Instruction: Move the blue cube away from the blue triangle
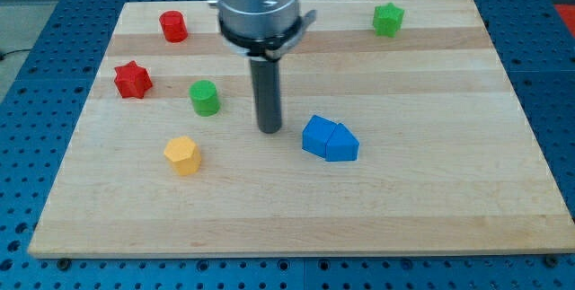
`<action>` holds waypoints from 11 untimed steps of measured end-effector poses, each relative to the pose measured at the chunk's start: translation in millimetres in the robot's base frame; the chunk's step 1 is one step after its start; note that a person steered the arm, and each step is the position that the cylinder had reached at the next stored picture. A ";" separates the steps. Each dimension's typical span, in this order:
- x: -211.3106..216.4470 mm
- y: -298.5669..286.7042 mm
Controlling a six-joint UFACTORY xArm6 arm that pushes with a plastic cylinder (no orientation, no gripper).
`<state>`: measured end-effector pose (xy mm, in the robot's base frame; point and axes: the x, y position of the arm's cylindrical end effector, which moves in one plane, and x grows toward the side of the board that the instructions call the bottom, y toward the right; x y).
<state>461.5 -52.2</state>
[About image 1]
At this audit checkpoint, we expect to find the blue cube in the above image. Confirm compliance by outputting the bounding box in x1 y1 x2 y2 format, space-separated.
302 115 337 158

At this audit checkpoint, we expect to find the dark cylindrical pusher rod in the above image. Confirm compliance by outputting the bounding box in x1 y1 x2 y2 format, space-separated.
250 59 282 134

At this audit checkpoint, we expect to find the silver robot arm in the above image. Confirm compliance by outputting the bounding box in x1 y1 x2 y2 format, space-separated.
208 0 316 134

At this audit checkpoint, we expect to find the red star block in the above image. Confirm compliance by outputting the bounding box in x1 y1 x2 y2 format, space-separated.
114 60 153 99

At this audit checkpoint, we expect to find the blue triangle block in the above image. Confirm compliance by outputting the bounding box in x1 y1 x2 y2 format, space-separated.
325 123 359 162

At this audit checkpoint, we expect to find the yellow hexagon block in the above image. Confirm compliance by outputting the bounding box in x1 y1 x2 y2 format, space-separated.
164 136 201 176

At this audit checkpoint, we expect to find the wooden board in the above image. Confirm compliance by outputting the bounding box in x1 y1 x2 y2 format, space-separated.
28 0 574 259

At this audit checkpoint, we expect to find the red cylinder block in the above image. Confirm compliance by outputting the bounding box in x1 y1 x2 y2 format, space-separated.
159 10 188 43

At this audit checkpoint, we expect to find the green cylinder block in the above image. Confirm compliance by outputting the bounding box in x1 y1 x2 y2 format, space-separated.
189 80 220 117

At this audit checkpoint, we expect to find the black cable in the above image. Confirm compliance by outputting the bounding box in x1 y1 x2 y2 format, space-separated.
0 48 31 61

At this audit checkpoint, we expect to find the green star block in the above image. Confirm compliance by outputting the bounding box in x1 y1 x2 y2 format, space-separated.
372 3 404 38

